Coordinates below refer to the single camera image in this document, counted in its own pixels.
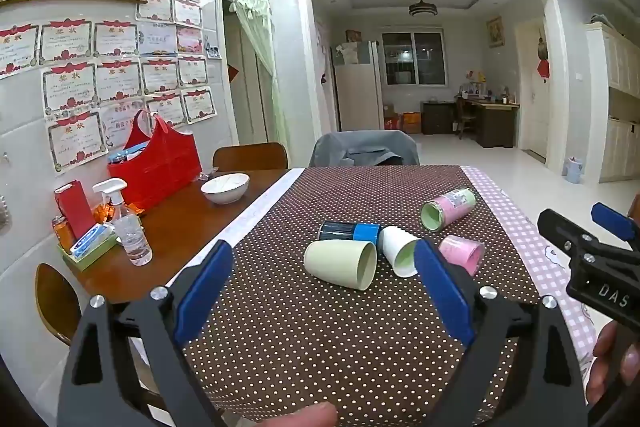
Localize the white door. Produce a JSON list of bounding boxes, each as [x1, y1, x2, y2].
[[515, 19, 551, 160]]

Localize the pink printed cup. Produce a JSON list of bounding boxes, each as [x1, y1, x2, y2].
[[420, 188, 477, 233]]

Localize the person's left hand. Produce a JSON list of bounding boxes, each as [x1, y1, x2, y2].
[[260, 402, 339, 427]]

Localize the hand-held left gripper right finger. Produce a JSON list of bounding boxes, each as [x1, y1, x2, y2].
[[414, 239, 588, 427]]

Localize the clear spray bottle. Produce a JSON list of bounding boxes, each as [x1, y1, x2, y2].
[[92, 178, 153, 266]]

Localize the wall of award certificates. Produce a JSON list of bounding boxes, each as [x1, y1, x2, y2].
[[0, 0, 221, 172]]

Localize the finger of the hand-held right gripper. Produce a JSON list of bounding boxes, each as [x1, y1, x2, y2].
[[537, 208, 599, 258], [590, 202, 640, 253]]

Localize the pink checkered cloth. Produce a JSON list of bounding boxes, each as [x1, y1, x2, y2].
[[460, 165, 601, 383]]

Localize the blue and black cup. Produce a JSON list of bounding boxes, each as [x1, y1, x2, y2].
[[319, 221, 383, 244]]

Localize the red box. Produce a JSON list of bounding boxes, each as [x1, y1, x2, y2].
[[54, 180, 97, 240]]

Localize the green tray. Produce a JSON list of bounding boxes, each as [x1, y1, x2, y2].
[[56, 227, 121, 272]]

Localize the dark wooden desk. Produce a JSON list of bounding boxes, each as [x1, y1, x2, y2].
[[421, 99, 521, 148]]

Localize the ceiling fan lamp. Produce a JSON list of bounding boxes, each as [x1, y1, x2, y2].
[[408, 0, 439, 18]]

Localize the dark desk chair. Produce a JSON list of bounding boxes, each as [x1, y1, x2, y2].
[[455, 97, 477, 138]]

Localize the brown polka dot tablecloth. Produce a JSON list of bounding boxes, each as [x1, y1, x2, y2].
[[165, 165, 546, 427]]

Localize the person's right hand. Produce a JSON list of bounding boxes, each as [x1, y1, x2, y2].
[[585, 321, 640, 408]]

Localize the light green cup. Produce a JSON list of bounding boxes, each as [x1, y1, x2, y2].
[[303, 239, 377, 292]]

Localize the red tote bag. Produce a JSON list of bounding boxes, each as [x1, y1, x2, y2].
[[107, 109, 203, 212]]

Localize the white cabinet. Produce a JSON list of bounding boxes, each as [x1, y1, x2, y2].
[[585, 22, 640, 184]]

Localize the white cup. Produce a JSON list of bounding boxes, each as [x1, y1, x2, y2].
[[377, 226, 421, 278]]

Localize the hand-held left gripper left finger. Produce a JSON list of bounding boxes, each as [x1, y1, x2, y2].
[[57, 238, 236, 427]]

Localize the blue white tissue pack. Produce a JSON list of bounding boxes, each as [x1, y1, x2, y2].
[[70, 223, 117, 258]]

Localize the red and orange boxes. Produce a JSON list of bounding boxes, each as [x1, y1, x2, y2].
[[384, 109, 423, 134]]

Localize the grey jacket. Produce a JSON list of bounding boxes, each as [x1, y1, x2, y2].
[[309, 130, 421, 168]]

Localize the green door curtain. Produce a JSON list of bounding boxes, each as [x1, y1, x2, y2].
[[220, 0, 289, 152]]

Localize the white refrigerator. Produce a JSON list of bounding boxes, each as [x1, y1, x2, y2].
[[334, 41, 385, 132]]

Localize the plain pink cup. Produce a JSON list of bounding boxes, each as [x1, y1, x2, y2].
[[437, 234, 486, 278]]

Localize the wooden chair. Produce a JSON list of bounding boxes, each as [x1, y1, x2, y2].
[[212, 143, 289, 172], [35, 263, 83, 347]]

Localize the white bowl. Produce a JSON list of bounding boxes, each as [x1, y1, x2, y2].
[[201, 173, 250, 205]]

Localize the window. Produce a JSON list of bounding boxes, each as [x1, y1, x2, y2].
[[382, 32, 447, 86]]

